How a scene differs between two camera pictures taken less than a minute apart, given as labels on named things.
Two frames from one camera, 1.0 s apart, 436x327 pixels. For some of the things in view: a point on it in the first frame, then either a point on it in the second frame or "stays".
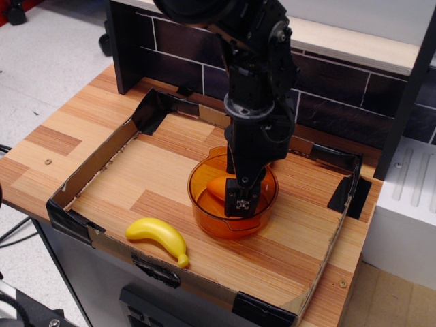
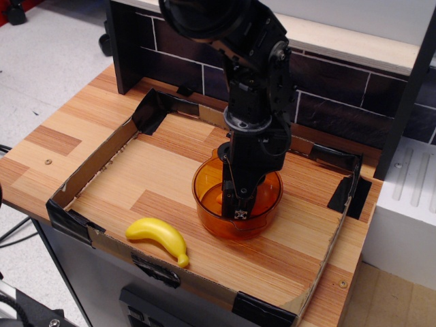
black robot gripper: [263, 130] stays
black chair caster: [105, 41] stays
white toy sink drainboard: [400, 238] stays
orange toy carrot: [217, 186] to [219, 198]
